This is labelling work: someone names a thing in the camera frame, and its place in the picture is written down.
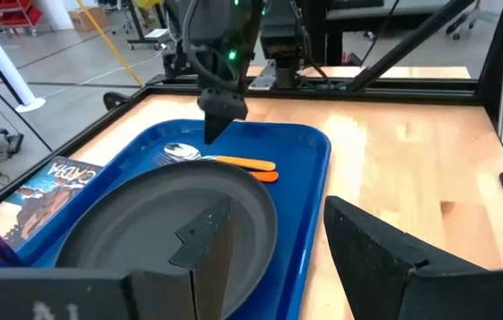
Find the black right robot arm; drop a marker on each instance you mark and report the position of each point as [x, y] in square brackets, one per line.
[216, 26]

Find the cardboard box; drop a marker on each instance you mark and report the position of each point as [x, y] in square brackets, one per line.
[88, 18]

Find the black round plate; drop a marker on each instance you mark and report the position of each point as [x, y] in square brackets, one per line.
[145, 222]

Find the red storage bins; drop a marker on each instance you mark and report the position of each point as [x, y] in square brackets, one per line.
[13, 13]

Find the black diagonal frame strut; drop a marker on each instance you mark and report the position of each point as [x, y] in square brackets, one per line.
[407, 42]

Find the blue plastic tray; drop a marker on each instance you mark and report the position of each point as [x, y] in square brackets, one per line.
[298, 178]

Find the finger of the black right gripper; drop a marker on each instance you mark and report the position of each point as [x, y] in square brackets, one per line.
[216, 126]

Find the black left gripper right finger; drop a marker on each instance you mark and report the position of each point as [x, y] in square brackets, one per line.
[367, 258]

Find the black power strip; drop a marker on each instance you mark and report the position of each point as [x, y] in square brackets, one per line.
[14, 144]

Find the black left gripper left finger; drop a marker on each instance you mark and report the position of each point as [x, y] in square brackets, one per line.
[209, 249]

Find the white floor post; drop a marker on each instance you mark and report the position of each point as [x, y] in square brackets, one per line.
[2, 66]

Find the illustrated book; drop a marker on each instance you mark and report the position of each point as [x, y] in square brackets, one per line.
[42, 200]

